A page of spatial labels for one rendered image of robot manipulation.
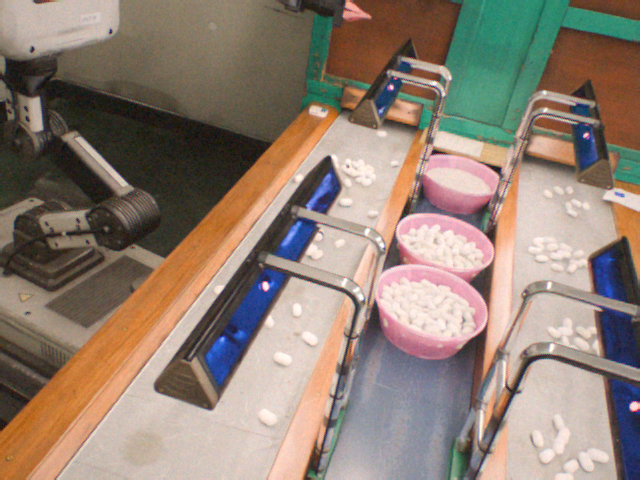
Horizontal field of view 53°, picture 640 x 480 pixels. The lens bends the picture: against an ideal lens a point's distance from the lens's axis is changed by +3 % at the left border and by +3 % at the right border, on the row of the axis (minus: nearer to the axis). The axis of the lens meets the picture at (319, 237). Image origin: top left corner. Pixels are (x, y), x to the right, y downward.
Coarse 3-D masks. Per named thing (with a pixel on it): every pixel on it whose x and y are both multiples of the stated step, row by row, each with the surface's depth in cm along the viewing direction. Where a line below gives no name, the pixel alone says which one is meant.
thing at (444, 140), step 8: (440, 136) 228; (448, 136) 229; (456, 136) 230; (440, 144) 221; (448, 144) 223; (456, 144) 224; (464, 144) 225; (472, 144) 226; (480, 144) 227; (464, 152) 219; (472, 152) 220; (480, 152) 221
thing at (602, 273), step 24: (624, 240) 114; (600, 264) 114; (624, 264) 108; (600, 288) 108; (624, 288) 103; (600, 312) 103; (600, 336) 99; (624, 336) 95; (624, 360) 91; (624, 384) 88; (624, 408) 84; (624, 432) 82; (624, 456) 79
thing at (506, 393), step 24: (528, 288) 98; (552, 288) 97; (576, 288) 97; (624, 312) 95; (504, 336) 104; (504, 360) 104; (528, 360) 86; (576, 360) 84; (600, 360) 84; (504, 384) 90; (480, 408) 110; (504, 408) 91; (480, 432) 106; (456, 456) 118; (480, 456) 97
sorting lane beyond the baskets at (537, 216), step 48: (528, 192) 210; (576, 192) 215; (528, 240) 183; (576, 240) 188; (528, 336) 147; (576, 336) 150; (528, 384) 133; (576, 384) 136; (528, 432) 122; (576, 432) 125
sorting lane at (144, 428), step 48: (336, 144) 217; (384, 144) 224; (288, 192) 184; (384, 192) 194; (336, 240) 167; (288, 288) 147; (288, 336) 133; (144, 384) 117; (240, 384) 120; (288, 384) 122; (96, 432) 107; (144, 432) 108; (192, 432) 110; (240, 432) 111
